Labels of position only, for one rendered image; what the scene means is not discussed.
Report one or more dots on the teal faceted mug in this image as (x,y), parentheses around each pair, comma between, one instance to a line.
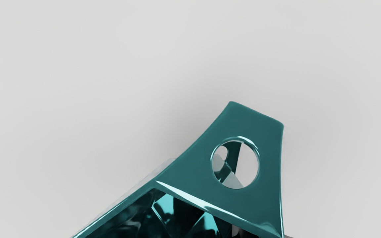
(190,172)

